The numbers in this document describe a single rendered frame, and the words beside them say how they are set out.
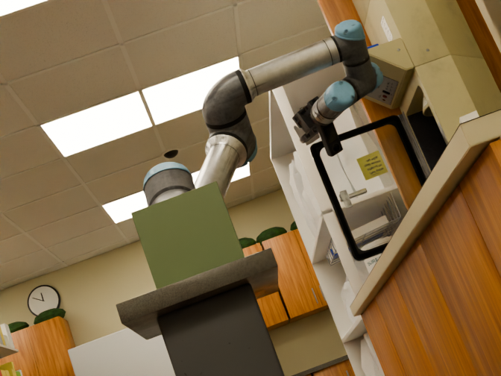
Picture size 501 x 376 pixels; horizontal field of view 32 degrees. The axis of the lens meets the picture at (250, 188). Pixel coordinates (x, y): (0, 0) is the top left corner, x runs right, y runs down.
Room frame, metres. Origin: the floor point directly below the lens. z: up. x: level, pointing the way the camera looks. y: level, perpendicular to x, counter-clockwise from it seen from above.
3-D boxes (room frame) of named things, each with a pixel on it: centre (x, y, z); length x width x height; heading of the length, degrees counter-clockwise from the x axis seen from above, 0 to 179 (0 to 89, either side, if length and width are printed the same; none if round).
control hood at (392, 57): (2.50, -0.49, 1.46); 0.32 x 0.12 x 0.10; 4
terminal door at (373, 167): (2.64, -0.37, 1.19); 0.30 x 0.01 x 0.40; 94
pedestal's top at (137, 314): (1.81, 0.17, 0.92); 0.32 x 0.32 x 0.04; 4
